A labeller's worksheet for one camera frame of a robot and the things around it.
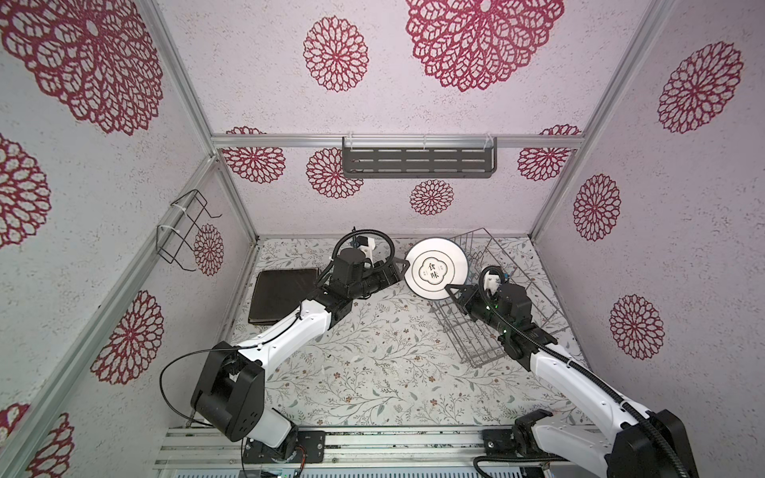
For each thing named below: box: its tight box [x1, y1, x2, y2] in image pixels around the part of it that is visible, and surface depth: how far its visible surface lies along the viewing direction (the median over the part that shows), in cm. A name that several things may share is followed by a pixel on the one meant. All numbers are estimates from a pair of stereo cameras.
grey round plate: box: [404, 237, 470, 301], surface depth 82 cm
